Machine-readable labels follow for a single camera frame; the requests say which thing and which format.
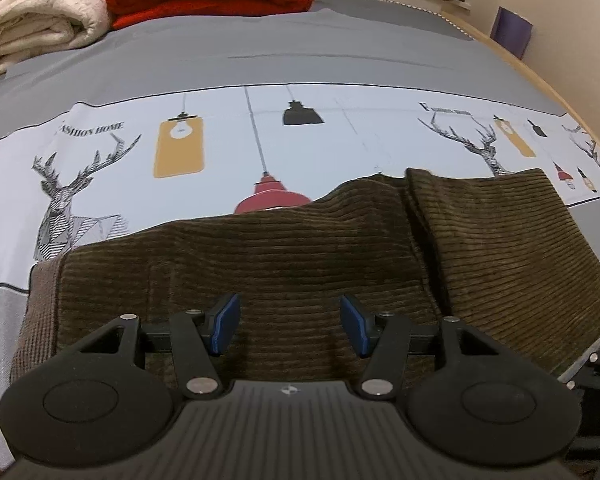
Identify grey white printed bed sheet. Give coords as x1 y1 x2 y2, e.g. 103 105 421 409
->
0 0 600 467

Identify purple box by wall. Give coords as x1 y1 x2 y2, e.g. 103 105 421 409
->
490 6 533 60

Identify dark olive corduroy pants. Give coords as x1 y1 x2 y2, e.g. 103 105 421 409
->
10 169 600 382

